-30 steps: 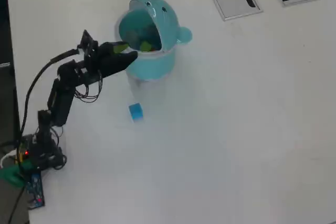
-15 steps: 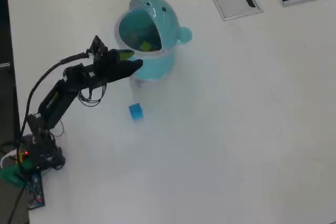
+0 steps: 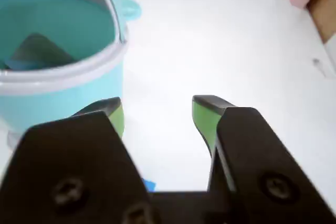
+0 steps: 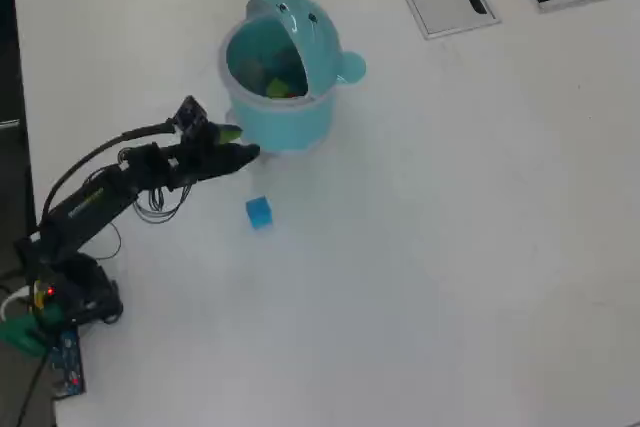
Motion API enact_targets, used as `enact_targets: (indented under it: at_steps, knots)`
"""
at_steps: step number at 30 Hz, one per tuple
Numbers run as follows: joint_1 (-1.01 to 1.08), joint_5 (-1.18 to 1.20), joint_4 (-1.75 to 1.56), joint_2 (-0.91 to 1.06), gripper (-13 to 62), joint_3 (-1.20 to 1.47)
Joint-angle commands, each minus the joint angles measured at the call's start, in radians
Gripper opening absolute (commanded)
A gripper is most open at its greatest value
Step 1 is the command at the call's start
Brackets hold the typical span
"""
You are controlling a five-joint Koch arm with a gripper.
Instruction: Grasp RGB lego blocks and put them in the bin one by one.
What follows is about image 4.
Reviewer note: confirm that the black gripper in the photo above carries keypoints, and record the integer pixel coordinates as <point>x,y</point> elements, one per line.
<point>187,162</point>

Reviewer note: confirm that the blue cube block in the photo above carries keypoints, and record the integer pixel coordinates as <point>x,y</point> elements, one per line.
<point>259,212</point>

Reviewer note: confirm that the green cube block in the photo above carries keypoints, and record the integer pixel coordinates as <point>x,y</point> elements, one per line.
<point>277,88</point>

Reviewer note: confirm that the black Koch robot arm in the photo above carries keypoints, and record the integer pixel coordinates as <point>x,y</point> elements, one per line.
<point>85,202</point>

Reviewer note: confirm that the teal whale-shaped bin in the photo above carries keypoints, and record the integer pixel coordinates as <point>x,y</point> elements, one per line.
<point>280,122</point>

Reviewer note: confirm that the grey-green box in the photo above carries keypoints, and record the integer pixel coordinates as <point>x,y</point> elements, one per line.
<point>250,72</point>

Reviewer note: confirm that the dark grey cabinet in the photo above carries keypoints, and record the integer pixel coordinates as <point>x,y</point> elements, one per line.
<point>12,182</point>

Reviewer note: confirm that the blue circuit board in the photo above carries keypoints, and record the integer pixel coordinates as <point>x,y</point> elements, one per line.
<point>67,362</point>

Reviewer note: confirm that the green table clamp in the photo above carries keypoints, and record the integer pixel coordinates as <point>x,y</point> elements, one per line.
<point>15,334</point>

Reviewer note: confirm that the small wrist camera board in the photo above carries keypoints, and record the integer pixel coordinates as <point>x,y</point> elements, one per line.
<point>191,114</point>

